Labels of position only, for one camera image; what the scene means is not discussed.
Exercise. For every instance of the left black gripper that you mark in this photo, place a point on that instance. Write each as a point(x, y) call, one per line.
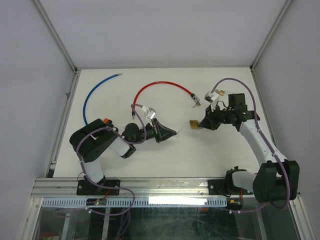
point(161, 132)

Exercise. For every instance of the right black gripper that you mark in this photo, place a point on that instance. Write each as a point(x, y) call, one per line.
point(208, 122)

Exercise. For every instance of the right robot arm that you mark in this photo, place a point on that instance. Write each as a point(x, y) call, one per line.
point(277, 178)

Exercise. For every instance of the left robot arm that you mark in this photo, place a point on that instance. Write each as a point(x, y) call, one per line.
point(92, 140)

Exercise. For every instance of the small brass padlock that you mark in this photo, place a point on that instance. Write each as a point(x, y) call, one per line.
point(223, 92)

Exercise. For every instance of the orange black padlock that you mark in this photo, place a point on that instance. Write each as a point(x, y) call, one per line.
point(108, 122)

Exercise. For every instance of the red cable lock keys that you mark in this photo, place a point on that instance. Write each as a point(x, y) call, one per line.
point(197, 104)

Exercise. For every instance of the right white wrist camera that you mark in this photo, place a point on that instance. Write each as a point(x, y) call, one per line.
point(212, 98)

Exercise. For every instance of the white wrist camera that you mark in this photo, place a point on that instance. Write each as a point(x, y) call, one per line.
point(149, 113)
point(212, 98)

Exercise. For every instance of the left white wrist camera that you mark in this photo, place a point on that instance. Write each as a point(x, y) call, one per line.
point(149, 113)

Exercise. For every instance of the red cable lock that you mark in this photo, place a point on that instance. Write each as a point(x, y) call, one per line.
point(172, 100)

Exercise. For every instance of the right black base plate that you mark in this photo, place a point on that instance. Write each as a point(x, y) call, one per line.
point(217, 187)

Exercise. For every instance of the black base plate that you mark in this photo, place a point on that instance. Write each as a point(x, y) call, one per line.
point(85, 188)
point(217, 187)

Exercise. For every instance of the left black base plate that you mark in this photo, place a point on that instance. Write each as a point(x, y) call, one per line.
point(85, 188)

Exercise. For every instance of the aluminium mounting rail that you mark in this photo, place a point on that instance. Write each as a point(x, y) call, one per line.
point(142, 187)

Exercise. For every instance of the white slotted cable duct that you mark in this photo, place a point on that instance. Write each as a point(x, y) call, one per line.
point(138, 202)

